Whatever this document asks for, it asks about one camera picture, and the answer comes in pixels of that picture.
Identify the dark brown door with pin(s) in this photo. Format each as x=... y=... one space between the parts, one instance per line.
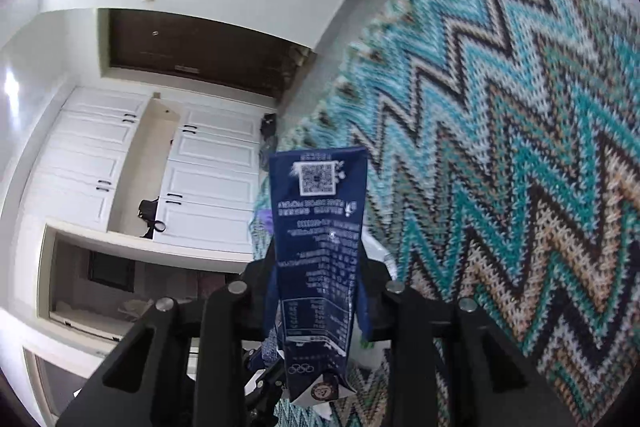
x=200 y=52

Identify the grey slippers pair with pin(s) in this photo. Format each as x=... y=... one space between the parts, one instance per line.
x=266 y=152

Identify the purple wrapper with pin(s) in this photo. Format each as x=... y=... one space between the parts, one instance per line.
x=261 y=218

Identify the dark blue milk carton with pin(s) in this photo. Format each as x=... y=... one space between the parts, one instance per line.
x=320 y=257

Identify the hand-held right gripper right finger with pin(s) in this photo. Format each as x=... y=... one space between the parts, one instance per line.
x=374 y=302

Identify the zigzag knitted blanket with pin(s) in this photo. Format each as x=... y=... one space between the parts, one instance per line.
x=500 y=132

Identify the black sneakers pair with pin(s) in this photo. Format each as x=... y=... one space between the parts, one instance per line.
x=269 y=124

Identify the white wardrobe cabinet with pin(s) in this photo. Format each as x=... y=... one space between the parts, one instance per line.
x=100 y=157

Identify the black bag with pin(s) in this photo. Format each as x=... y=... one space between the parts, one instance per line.
x=150 y=212

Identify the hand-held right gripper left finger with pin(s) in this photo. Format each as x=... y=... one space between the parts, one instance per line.
x=257 y=302

